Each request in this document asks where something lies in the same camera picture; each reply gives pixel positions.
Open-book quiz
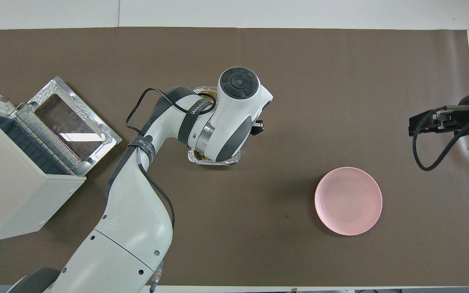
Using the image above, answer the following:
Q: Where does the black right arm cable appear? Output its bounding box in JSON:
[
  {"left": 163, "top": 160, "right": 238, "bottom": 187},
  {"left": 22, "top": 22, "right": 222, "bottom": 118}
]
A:
[{"left": 412, "top": 105, "right": 469, "bottom": 171}]

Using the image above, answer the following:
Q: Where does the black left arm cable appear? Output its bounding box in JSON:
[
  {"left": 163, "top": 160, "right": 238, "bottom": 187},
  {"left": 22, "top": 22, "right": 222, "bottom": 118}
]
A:
[{"left": 125, "top": 87, "right": 217, "bottom": 293}]

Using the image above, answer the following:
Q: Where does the metal oven rack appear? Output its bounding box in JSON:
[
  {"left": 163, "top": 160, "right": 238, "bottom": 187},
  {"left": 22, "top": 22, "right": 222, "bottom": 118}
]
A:
[{"left": 0, "top": 104, "right": 92, "bottom": 175}]

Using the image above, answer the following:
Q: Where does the brown table mat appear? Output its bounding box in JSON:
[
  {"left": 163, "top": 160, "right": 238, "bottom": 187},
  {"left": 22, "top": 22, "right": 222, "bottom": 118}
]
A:
[{"left": 0, "top": 27, "right": 469, "bottom": 286}]

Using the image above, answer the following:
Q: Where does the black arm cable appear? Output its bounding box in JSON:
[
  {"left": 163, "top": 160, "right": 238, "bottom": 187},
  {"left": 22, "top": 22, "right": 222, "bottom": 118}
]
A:
[
  {"left": 412, "top": 105, "right": 469, "bottom": 171},
  {"left": 125, "top": 87, "right": 217, "bottom": 293}
]

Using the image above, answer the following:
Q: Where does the aluminium foil tray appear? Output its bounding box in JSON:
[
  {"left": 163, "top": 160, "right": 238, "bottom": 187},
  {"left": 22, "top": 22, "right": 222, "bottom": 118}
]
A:
[{"left": 187, "top": 86, "right": 242, "bottom": 165}]

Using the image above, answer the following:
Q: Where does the silver glass oven door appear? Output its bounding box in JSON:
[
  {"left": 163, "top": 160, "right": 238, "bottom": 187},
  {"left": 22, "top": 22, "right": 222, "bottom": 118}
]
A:
[{"left": 27, "top": 76, "right": 122, "bottom": 176}]

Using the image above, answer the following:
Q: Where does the cream toaster oven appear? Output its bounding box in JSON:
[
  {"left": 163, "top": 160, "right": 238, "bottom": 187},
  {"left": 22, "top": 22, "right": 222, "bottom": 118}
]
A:
[{"left": 0, "top": 85, "right": 86, "bottom": 243}]

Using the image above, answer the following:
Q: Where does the pink round plate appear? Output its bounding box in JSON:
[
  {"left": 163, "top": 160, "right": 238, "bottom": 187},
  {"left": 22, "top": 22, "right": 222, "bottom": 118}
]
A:
[{"left": 314, "top": 167, "right": 383, "bottom": 236}]

